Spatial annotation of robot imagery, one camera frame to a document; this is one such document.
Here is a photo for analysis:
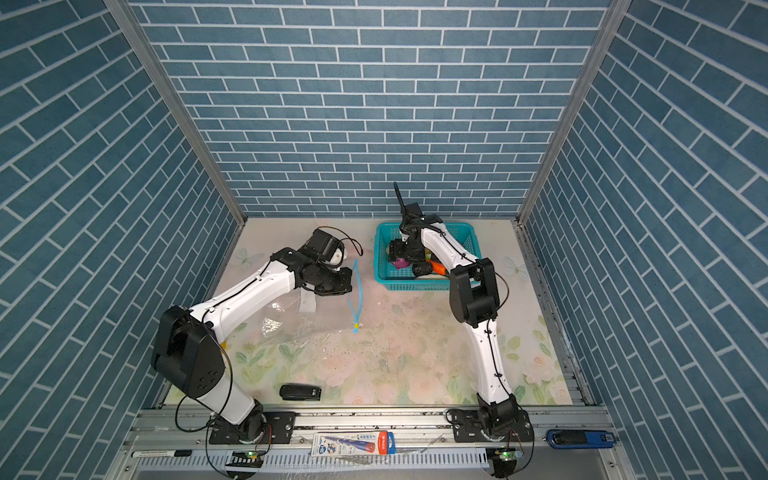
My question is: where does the purple toy onion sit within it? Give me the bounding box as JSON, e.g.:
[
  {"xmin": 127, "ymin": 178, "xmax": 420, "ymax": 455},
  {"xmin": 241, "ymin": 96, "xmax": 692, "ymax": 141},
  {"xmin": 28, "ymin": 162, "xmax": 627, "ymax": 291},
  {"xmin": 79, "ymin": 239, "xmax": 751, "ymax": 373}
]
[{"xmin": 391, "ymin": 258, "xmax": 410, "ymax": 270}]

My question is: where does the teal plastic basket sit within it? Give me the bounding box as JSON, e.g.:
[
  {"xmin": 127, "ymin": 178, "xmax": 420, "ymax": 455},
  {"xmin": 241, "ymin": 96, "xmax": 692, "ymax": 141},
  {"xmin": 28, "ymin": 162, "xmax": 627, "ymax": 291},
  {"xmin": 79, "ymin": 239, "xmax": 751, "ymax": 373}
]
[{"xmin": 373, "ymin": 222, "xmax": 481, "ymax": 291}]

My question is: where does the clear zip top bag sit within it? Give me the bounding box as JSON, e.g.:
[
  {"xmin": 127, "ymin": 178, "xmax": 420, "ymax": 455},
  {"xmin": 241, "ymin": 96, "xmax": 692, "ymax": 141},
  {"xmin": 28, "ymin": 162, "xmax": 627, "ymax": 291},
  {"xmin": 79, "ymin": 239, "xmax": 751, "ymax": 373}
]
[{"xmin": 226, "ymin": 263, "xmax": 364, "ymax": 365}]

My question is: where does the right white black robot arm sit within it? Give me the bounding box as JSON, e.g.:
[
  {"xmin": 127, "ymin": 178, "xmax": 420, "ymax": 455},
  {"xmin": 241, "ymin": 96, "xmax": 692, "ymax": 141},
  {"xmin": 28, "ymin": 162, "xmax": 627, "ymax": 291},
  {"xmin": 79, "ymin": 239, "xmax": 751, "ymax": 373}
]
[{"xmin": 400, "ymin": 215, "xmax": 533, "ymax": 442}]

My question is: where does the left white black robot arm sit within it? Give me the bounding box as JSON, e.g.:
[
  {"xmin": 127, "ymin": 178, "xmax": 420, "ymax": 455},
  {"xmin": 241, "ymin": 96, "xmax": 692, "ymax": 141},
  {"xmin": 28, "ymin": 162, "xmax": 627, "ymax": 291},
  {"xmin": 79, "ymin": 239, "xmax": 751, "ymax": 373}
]
[{"xmin": 151, "ymin": 245, "xmax": 352, "ymax": 443}]

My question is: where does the black toy eggplant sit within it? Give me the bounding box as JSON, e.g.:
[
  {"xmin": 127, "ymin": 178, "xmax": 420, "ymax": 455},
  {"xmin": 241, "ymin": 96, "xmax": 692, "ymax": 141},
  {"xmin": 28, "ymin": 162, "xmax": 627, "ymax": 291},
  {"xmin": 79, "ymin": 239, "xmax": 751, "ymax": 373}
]
[{"xmin": 411, "ymin": 261, "xmax": 434, "ymax": 278}]

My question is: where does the orange toy carrot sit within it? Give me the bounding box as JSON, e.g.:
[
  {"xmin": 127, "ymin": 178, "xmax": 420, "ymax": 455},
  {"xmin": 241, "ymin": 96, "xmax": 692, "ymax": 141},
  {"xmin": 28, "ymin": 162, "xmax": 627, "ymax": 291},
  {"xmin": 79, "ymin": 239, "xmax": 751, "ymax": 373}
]
[{"xmin": 427, "ymin": 260, "xmax": 448, "ymax": 276}]

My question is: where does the black rectangular device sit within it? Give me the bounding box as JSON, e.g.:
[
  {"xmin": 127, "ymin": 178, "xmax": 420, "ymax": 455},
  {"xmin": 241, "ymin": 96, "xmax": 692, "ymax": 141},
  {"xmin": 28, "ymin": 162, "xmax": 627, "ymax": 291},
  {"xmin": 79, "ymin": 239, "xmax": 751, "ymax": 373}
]
[{"xmin": 279, "ymin": 383, "xmax": 322, "ymax": 402}]

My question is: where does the toothbrush blister package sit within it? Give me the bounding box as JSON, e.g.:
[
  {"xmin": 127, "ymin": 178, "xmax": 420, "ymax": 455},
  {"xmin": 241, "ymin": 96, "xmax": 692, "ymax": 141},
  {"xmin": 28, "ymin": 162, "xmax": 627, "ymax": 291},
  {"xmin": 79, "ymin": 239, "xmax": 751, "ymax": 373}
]
[{"xmin": 310, "ymin": 430, "xmax": 397, "ymax": 458}]

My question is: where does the blue black tool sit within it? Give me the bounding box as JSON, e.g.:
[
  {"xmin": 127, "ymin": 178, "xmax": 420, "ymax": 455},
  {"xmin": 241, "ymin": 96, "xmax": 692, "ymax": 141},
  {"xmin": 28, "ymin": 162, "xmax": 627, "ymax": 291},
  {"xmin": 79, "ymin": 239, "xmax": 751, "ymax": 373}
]
[{"xmin": 545, "ymin": 429, "xmax": 616, "ymax": 450}]

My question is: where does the black marker pen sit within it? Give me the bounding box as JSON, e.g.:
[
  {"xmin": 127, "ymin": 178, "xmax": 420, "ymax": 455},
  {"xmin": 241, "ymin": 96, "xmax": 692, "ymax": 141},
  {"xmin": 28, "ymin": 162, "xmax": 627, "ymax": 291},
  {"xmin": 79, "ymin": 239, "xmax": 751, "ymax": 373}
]
[{"xmin": 131, "ymin": 449, "xmax": 192, "ymax": 458}]

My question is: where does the aluminium mounting rail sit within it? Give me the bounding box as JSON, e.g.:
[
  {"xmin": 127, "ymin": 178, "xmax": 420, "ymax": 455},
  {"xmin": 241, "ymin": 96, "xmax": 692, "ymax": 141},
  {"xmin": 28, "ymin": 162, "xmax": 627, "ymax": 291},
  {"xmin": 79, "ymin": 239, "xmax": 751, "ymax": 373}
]
[{"xmin": 107, "ymin": 406, "xmax": 634, "ymax": 479}]

